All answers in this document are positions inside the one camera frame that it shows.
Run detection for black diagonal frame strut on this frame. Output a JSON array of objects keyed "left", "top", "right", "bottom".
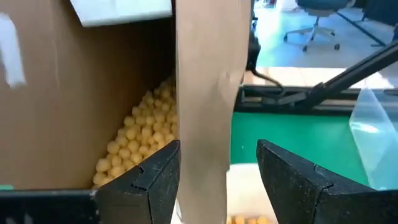
[{"left": 295, "top": 39, "right": 398, "bottom": 110}]

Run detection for clear plastic bin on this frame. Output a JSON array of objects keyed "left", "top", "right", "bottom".
[{"left": 348, "top": 88, "right": 398, "bottom": 191}]

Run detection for black cable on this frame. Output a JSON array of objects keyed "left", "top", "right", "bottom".
[{"left": 251, "top": 68, "right": 286, "bottom": 98}]

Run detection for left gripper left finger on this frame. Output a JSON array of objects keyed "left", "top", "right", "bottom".
[{"left": 0, "top": 139, "right": 182, "bottom": 224}]

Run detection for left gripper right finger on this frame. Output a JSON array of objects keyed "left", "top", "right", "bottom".
[{"left": 256, "top": 139, "right": 398, "bottom": 224}]

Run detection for office chair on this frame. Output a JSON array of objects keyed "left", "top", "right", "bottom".
[{"left": 282, "top": 0, "right": 357, "bottom": 53}]

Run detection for black desk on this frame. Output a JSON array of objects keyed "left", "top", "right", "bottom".
[{"left": 337, "top": 0, "right": 398, "bottom": 48}]

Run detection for brown cardboard box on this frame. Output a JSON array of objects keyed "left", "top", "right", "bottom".
[{"left": 0, "top": 0, "right": 252, "bottom": 224}]

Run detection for black frame base rail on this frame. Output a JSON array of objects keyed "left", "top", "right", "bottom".
[{"left": 234, "top": 84, "right": 398, "bottom": 116}]

